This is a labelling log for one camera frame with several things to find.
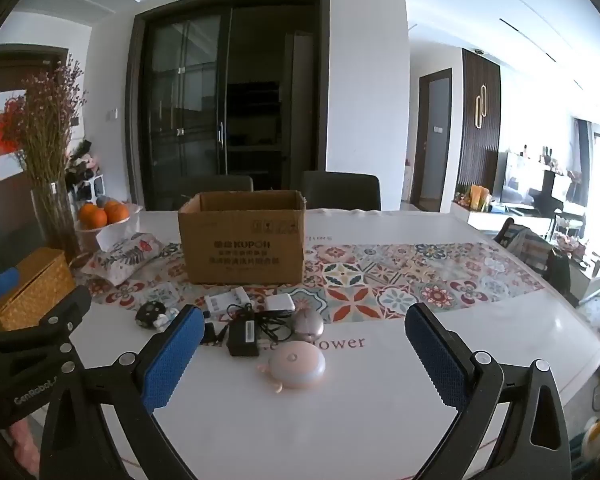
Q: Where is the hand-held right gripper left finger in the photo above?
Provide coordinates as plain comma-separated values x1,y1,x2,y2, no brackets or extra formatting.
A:
39,304,206,480

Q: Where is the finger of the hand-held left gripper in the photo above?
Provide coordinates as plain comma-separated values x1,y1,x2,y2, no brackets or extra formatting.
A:
0,266,22,308
0,284,93,357

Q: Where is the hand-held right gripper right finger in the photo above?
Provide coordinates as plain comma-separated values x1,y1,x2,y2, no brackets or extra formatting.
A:
404,302,573,480

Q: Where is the black round gadget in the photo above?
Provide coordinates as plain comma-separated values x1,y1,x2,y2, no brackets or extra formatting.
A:
135,301,167,330

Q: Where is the white battery charger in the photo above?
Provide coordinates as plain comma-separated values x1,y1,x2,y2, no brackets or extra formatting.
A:
204,294,246,317

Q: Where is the black power adapter with cable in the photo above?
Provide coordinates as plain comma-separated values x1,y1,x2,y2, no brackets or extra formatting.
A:
200,307,301,358

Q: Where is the small white box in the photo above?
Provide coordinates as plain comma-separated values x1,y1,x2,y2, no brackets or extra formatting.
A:
264,294,296,315

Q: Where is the pink round gadget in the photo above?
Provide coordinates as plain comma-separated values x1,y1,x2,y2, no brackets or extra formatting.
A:
256,339,327,395

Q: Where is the brown cardboard box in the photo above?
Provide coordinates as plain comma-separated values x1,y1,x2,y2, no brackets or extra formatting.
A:
178,190,307,286

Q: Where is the grey round gadget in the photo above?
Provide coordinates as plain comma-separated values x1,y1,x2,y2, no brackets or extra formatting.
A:
292,308,325,343

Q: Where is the yellow woven basket box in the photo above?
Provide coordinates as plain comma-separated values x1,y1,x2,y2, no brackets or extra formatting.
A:
0,247,76,331

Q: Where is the pink cloth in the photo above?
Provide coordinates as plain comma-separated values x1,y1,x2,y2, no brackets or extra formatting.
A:
7,417,46,456

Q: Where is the floral tissue pouch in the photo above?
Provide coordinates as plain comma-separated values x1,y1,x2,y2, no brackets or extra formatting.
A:
82,234,181,288

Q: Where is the white fruit bowl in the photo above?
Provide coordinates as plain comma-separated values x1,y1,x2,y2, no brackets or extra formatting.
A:
75,204,145,251

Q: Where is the glass vase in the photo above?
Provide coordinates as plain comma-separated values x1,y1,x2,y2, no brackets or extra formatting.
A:
30,182,81,261

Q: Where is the orange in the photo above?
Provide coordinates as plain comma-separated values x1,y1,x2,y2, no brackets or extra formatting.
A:
79,203,108,228
104,201,131,225

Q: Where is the white patterned tablecloth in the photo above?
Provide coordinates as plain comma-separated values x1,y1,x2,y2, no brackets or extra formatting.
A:
75,207,600,480

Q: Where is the white cluttered shelf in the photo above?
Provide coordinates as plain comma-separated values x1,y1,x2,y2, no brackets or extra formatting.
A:
65,140,106,201

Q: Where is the striped chair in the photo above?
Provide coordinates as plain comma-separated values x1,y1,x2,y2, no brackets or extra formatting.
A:
495,217,551,271

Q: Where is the white tv cabinet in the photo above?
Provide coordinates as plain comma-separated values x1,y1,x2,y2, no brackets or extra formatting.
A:
452,202,551,233

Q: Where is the dried flower bunch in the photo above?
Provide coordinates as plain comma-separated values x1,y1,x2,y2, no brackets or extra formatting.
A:
10,55,88,191

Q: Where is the dark dining chair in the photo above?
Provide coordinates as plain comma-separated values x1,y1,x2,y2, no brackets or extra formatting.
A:
300,171,382,211
172,175,255,211

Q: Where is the television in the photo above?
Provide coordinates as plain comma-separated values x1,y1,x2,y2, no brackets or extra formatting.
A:
500,152,566,216

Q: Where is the dark brown room door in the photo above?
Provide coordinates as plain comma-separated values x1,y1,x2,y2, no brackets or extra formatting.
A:
411,67,453,203

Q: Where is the dark sliding glass door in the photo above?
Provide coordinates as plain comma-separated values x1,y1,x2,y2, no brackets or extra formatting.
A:
127,0,331,211

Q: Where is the red wall poster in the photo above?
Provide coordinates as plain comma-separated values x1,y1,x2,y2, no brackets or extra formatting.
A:
0,87,31,181

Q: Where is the dark slatted wall panel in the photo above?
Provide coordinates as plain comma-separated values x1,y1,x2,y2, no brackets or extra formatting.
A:
455,49,502,201

